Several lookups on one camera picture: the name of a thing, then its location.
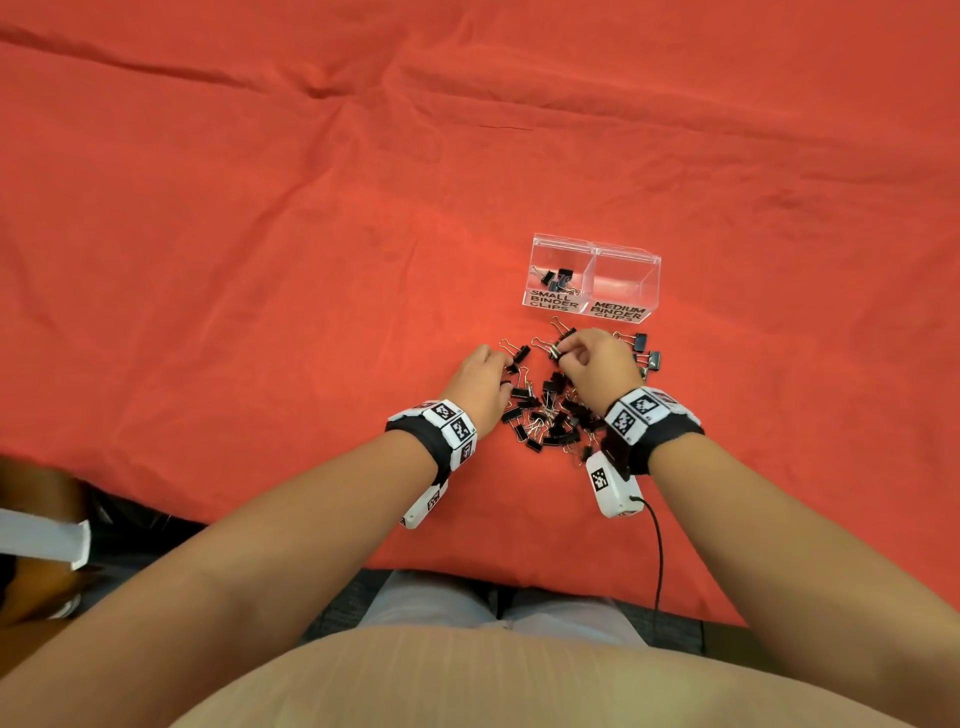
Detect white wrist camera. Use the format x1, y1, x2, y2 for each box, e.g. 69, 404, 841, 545
398, 478, 450, 531
584, 449, 646, 520

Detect person's right forearm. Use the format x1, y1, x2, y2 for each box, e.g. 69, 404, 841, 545
648, 432, 960, 728

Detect person's left forearm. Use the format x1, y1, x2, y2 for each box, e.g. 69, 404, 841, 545
0, 428, 439, 728

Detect white strap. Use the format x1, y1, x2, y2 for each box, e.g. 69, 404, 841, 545
0, 508, 93, 571

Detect clear two-compartment plastic box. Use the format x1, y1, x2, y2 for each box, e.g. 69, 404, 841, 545
521, 233, 663, 325

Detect person's right hand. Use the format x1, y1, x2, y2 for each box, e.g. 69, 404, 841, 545
556, 327, 646, 418

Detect black cable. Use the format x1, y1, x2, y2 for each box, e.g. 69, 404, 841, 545
628, 494, 667, 646

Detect person's grey trousers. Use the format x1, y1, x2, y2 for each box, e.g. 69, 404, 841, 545
358, 569, 650, 650

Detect pile of black binder clips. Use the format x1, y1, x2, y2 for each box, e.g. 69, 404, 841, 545
496, 314, 663, 463

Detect person's left hand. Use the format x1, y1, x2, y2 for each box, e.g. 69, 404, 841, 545
438, 343, 515, 442

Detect black wristband with marker tags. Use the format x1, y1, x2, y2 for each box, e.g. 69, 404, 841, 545
384, 399, 479, 485
602, 386, 706, 476

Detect person's beige shirt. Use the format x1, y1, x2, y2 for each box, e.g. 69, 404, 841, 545
168, 626, 916, 728

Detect red tablecloth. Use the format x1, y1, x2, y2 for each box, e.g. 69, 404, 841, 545
0, 0, 960, 628

